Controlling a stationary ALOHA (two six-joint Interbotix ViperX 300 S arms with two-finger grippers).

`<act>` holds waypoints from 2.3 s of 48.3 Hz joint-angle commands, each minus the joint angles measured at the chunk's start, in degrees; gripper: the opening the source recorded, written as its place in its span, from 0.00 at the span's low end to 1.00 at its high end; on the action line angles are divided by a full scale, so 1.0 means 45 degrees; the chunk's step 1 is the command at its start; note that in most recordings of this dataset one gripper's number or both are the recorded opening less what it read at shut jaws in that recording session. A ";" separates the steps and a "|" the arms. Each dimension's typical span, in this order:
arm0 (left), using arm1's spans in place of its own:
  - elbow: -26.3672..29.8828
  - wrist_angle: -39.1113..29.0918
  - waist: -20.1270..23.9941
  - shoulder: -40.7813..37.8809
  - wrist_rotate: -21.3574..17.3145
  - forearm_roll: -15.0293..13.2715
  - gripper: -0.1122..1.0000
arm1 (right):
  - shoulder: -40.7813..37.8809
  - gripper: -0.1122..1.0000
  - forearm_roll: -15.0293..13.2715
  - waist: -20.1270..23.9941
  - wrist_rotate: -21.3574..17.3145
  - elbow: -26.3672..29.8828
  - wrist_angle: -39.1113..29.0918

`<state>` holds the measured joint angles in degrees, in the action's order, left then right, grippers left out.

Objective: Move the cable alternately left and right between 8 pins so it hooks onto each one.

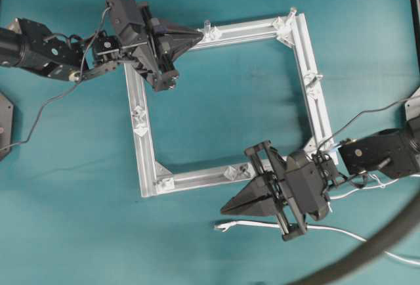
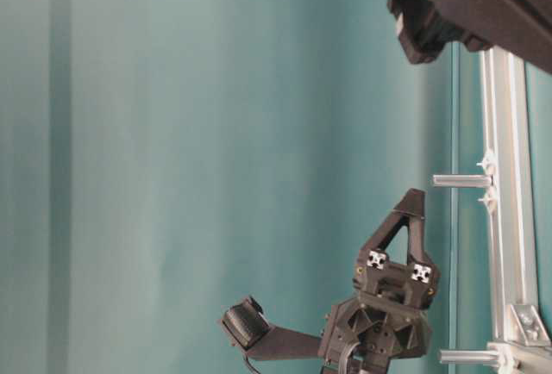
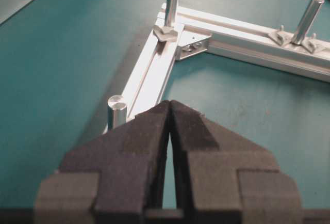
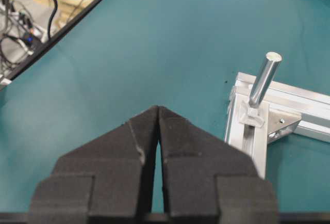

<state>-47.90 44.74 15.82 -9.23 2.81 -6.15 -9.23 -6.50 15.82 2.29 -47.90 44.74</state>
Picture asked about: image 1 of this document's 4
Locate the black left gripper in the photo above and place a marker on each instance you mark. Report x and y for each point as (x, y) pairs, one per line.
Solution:
(154, 62)

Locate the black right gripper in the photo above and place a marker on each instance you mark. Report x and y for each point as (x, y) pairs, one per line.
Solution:
(267, 194)

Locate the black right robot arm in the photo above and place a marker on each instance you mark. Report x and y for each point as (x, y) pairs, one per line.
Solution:
(393, 152)

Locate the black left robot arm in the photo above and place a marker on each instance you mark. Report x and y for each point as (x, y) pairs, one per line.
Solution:
(31, 46)

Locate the silver pin bottom middle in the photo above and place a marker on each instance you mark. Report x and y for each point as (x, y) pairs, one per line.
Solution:
(244, 169)

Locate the silver pin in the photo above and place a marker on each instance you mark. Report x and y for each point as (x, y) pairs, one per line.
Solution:
(312, 77)
(207, 29)
(244, 169)
(139, 115)

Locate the silver pin top middle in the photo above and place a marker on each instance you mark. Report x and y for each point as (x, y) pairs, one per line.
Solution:
(207, 29)

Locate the silver pin left middle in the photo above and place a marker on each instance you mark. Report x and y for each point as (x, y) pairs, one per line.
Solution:
(139, 115)

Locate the silver pin bottom left corner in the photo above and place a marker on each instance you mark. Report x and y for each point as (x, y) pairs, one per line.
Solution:
(165, 184)

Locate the silver pin corner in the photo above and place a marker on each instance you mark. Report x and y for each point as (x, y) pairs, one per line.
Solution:
(292, 13)
(165, 184)

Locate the silver pin right middle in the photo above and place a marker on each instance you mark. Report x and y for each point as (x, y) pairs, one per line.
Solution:
(312, 77)

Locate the silver pin top right corner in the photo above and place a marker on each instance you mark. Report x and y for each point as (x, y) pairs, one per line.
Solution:
(292, 13)

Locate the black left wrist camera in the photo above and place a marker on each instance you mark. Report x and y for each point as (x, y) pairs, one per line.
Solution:
(130, 21)

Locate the square aluminium extrusion frame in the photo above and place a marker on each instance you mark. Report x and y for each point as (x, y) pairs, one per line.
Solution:
(292, 31)

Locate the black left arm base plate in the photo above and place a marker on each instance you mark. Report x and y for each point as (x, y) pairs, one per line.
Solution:
(6, 121)

